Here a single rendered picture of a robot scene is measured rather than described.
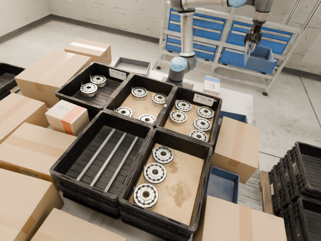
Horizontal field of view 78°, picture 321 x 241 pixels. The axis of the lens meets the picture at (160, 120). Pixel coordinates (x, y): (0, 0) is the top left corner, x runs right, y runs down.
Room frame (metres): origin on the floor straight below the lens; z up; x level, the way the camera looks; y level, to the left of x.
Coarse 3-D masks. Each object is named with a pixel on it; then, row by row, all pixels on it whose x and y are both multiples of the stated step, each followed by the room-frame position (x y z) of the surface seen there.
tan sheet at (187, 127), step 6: (192, 108) 0.99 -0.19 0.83; (186, 114) 0.92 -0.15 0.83; (192, 114) 0.93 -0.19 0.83; (168, 120) 0.84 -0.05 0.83; (192, 120) 0.87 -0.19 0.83; (210, 120) 0.89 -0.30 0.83; (168, 126) 0.79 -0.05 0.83; (174, 126) 0.80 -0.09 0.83; (180, 126) 0.81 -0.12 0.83; (186, 126) 0.82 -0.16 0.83; (192, 126) 0.82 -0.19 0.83; (180, 132) 0.76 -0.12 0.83; (186, 132) 0.77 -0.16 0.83
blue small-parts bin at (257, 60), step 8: (248, 48) 1.29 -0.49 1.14; (256, 48) 1.35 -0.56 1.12; (264, 48) 1.34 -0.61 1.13; (248, 56) 1.18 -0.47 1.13; (256, 56) 1.33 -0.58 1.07; (264, 56) 1.34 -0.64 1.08; (272, 56) 1.22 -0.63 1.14; (248, 64) 1.17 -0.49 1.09; (256, 64) 1.16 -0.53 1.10; (264, 64) 1.15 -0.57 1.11; (272, 64) 1.14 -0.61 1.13
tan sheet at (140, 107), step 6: (150, 96) 1.04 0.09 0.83; (126, 102) 0.95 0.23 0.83; (132, 102) 0.95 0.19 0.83; (138, 102) 0.96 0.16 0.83; (144, 102) 0.97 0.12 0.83; (150, 102) 0.98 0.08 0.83; (132, 108) 0.90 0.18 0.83; (138, 108) 0.91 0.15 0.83; (144, 108) 0.92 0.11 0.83; (150, 108) 0.93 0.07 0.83; (156, 108) 0.93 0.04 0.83; (138, 114) 0.86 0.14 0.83; (150, 114) 0.87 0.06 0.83; (156, 114) 0.88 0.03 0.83
